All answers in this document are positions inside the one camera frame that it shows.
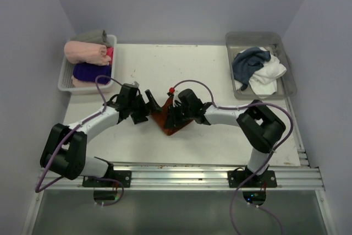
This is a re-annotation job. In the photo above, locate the light pink rolled towel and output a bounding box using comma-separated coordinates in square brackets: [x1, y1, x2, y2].
[64, 41, 111, 65]

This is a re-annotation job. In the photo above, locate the purple rolled towel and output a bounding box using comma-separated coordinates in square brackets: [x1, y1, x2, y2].
[73, 63, 112, 83]

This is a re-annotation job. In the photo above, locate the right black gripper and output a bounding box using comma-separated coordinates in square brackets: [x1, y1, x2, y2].
[164, 103, 194, 129]

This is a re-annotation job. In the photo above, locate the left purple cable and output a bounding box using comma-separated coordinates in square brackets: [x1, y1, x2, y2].
[34, 75, 124, 206]

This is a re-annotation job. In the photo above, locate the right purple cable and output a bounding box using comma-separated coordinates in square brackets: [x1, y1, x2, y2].
[173, 80, 294, 235]

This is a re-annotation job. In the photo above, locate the purple cable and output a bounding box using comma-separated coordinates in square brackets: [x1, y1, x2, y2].
[34, 75, 124, 206]
[173, 80, 294, 235]

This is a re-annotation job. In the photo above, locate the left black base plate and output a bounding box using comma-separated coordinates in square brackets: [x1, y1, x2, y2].
[82, 170, 132, 188]

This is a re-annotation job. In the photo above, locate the white plastic basket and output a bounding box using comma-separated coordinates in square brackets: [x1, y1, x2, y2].
[58, 35, 117, 95]

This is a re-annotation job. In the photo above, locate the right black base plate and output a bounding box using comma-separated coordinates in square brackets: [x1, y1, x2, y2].
[227, 167, 278, 188]

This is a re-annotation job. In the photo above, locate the clear plastic bin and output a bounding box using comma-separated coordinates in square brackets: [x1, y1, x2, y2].
[225, 31, 297, 100]

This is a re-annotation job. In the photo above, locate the pale pink lower towel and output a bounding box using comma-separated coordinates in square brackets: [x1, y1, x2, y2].
[71, 75, 96, 88]

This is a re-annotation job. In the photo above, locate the grey rolled towel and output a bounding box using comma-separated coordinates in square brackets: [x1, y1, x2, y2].
[70, 29, 112, 48]

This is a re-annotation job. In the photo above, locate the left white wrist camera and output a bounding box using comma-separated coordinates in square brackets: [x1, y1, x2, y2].
[133, 81, 140, 88]

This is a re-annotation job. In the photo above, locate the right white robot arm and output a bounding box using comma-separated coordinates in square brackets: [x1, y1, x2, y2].
[164, 88, 286, 187]

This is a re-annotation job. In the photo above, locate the hot pink rolled towel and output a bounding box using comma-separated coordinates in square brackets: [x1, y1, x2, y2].
[106, 47, 114, 65]

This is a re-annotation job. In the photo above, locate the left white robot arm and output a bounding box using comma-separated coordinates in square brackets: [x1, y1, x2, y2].
[40, 84, 162, 187]

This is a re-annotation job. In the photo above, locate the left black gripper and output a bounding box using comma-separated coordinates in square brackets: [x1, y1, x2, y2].
[128, 90, 162, 124]

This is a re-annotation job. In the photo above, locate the aluminium mounting rail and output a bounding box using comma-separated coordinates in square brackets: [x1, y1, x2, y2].
[38, 163, 323, 190]

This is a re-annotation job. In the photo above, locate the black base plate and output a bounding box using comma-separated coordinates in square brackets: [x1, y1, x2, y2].
[227, 167, 278, 188]
[82, 170, 132, 188]

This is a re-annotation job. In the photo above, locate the blue grey towel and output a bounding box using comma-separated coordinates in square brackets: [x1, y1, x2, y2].
[232, 47, 271, 91]

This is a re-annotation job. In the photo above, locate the brown rust towel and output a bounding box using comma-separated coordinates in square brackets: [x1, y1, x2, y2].
[151, 97, 193, 136]

